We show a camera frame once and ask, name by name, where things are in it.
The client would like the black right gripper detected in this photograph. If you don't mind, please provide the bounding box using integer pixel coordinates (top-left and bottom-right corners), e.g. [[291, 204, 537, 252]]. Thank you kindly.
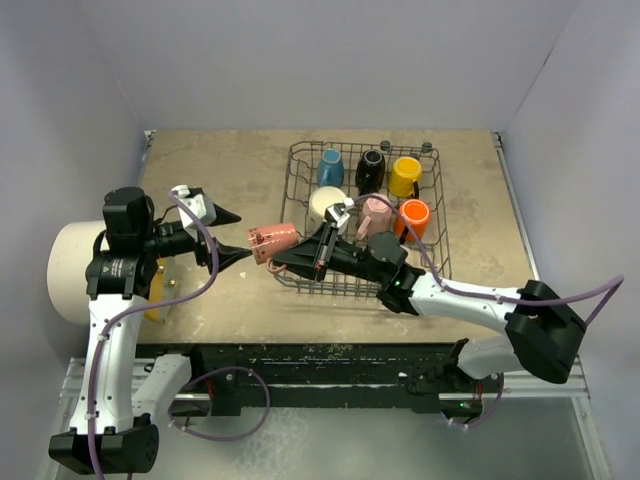
[[274, 222, 386, 284]]

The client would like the salmon pink ribbed mug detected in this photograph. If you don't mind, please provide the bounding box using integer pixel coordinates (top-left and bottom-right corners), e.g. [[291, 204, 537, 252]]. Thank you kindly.
[[247, 223, 299, 274]]

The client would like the cream mug green inside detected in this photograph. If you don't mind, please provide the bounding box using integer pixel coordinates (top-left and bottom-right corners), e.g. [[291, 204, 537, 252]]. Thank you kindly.
[[308, 186, 347, 231]]

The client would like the pale pink faceted mug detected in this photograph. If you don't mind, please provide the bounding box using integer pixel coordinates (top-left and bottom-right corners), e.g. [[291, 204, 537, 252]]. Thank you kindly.
[[356, 194, 392, 241]]

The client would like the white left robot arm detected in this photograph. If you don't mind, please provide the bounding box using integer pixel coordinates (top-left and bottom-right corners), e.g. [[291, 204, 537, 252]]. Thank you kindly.
[[48, 185, 251, 479]]

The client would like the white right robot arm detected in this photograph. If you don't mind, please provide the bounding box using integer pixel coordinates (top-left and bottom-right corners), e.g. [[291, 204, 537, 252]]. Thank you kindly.
[[272, 232, 586, 391]]

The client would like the blue mug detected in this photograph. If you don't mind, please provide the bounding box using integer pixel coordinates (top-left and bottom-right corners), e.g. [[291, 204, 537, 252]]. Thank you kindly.
[[317, 148, 344, 187]]

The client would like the black mug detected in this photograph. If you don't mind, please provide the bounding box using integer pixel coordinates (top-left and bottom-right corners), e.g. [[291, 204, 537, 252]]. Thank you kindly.
[[355, 149, 386, 195]]

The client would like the orange mug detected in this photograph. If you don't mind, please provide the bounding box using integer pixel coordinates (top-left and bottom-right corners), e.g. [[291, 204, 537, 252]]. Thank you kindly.
[[394, 198, 431, 243]]

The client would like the yellow mug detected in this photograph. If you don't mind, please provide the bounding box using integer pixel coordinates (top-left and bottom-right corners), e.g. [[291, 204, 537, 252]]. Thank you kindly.
[[388, 156, 423, 198]]

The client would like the white cylinder with striped lid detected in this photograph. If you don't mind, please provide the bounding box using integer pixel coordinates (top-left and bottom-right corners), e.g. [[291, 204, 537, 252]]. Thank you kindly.
[[46, 219, 166, 329]]

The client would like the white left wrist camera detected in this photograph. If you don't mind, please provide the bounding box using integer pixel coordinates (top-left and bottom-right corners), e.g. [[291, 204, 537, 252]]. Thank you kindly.
[[172, 185, 217, 226]]

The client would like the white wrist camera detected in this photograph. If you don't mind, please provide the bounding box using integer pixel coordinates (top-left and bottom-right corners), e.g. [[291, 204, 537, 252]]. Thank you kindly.
[[324, 197, 355, 235], [172, 185, 217, 226]]

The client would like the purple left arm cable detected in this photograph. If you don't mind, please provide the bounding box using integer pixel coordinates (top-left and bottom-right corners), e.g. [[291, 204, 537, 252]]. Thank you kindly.
[[87, 192, 274, 476]]

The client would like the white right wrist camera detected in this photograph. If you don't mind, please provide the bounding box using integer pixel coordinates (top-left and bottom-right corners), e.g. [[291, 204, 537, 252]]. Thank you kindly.
[[324, 197, 355, 235]]

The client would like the grey wire dish rack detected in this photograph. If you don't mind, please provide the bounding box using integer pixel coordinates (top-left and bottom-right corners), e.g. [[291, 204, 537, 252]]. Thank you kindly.
[[275, 140, 452, 298]]

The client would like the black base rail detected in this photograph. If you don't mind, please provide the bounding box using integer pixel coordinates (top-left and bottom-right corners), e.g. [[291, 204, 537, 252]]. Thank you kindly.
[[136, 343, 502, 419]]

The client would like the aluminium frame rail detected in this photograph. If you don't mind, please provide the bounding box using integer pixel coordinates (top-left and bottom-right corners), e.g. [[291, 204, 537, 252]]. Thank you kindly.
[[58, 358, 589, 403]]

